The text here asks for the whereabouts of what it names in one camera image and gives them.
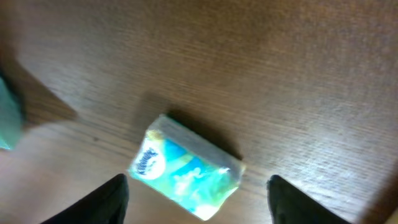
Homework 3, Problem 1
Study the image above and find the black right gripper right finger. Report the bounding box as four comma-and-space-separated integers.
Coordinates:
267, 175, 349, 224

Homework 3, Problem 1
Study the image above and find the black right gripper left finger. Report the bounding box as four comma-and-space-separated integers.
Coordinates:
43, 174, 129, 224

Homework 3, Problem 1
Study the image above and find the small teal tissue pack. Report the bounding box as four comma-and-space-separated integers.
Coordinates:
128, 114, 246, 221

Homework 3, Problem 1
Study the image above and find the teal wet wipes pack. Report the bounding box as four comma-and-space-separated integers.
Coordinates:
1, 77, 23, 151

